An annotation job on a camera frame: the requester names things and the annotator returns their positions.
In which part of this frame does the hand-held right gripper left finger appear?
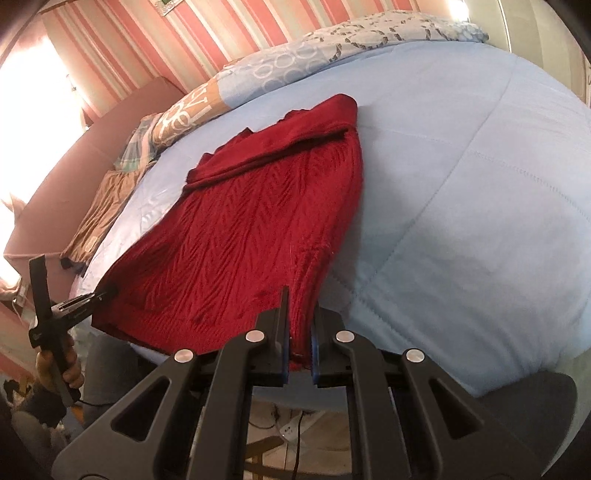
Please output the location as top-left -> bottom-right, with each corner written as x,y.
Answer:
53,286 -> 291,480

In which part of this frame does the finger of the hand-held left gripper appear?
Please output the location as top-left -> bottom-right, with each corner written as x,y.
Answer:
53,287 -> 117,330

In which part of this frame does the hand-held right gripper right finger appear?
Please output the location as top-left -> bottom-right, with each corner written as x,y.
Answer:
309,307 -> 550,480

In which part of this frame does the red knitted sweater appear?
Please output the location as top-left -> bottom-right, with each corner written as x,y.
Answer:
91,93 -> 364,371

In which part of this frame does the person's left hand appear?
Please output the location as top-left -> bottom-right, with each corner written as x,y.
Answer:
36,335 -> 85,393

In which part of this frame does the white power strip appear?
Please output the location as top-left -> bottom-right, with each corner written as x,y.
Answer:
278,410 -> 302,445

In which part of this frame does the brown cloth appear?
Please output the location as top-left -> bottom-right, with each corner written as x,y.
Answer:
60,170 -> 140,274

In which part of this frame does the pink headboard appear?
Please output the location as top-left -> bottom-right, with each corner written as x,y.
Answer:
4,76 -> 186,324

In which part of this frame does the plaid pillow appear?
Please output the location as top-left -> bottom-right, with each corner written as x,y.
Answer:
113,113 -> 163,172

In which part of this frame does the bed with light blue sheet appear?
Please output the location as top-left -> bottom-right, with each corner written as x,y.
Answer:
69,39 -> 591,409

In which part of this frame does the blue orange patterned quilt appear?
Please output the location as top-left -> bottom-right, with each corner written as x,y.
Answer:
150,9 -> 490,149

